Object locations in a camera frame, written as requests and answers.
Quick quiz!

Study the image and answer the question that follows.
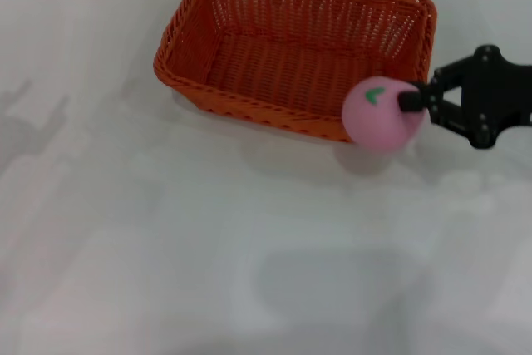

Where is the pink toy peach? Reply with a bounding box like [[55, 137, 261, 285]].
[[341, 75, 426, 152]]

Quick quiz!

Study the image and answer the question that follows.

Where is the orange woven plastic basket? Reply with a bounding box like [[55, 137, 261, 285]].
[[152, 0, 438, 144]]

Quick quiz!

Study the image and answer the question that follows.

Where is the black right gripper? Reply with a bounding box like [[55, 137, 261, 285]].
[[398, 44, 532, 150]]

